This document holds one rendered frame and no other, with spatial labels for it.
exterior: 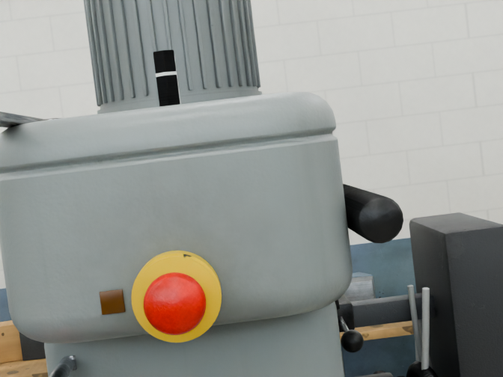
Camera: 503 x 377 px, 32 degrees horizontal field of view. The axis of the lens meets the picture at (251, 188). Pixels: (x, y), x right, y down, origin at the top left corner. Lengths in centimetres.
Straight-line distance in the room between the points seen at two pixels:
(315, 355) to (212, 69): 39
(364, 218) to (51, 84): 453
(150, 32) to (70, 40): 414
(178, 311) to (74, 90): 456
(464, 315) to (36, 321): 59
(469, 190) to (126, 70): 433
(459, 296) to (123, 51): 48
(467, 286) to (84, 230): 58
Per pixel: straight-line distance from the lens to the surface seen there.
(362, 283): 458
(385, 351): 524
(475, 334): 109
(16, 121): 64
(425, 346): 112
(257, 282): 61
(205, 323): 59
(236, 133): 60
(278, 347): 72
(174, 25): 99
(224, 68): 100
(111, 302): 61
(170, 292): 56
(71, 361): 72
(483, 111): 525
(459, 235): 106
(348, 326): 90
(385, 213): 64
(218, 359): 72
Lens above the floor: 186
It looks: 3 degrees down
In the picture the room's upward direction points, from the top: 7 degrees counter-clockwise
